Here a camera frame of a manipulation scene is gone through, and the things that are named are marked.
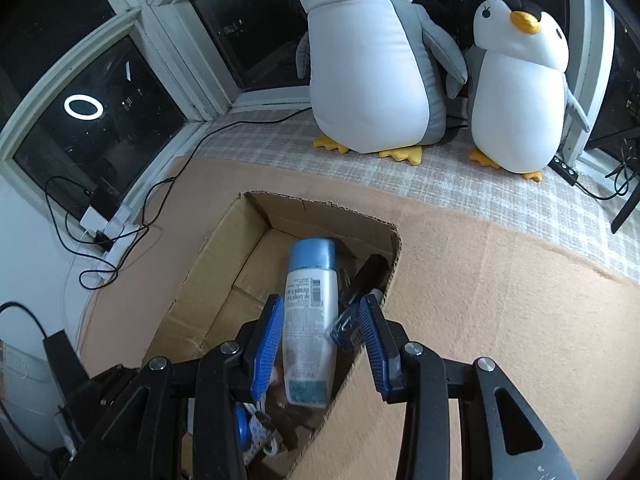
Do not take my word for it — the white power adapter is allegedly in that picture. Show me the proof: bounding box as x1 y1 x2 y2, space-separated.
80 207 108 233

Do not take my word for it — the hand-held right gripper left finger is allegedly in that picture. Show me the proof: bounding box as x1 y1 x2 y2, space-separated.
62 294 286 480

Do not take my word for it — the small penguin plush toy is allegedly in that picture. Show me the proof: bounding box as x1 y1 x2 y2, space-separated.
465 0 591 182

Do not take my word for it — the checked cloth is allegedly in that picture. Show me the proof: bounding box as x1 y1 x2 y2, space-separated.
187 110 640 281

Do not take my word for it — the white power strip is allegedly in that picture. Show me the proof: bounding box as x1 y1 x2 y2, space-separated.
102 202 138 256

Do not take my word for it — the white window frame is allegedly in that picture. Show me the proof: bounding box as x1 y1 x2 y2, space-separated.
0 0 640 171

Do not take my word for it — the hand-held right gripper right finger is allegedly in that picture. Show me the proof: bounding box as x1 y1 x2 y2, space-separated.
357 294 578 480

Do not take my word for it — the black ring light cable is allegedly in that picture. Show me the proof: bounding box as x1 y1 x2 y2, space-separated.
575 160 640 202

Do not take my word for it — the round blue tape measure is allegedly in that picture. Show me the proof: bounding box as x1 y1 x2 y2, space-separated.
234 404 251 453

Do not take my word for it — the black lipstick tube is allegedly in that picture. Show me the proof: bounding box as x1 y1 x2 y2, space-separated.
340 255 388 306

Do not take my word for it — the large penguin plush toy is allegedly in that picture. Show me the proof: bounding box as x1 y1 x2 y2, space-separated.
296 0 468 166

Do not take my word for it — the cardboard box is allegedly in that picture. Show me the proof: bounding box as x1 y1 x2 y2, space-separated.
145 191 403 480

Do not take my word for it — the black power bank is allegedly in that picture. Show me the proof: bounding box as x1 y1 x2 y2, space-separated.
80 180 121 216

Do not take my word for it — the white bottle with blue cap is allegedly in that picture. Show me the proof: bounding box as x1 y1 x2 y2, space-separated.
282 238 340 407

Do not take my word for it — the white cable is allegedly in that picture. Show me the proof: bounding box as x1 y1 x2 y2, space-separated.
252 395 283 458

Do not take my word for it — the black inline cable remote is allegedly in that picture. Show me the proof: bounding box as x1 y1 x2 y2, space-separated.
547 156 581 185

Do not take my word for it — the long black cable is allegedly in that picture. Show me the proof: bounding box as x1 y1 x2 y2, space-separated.
45 107 313 291

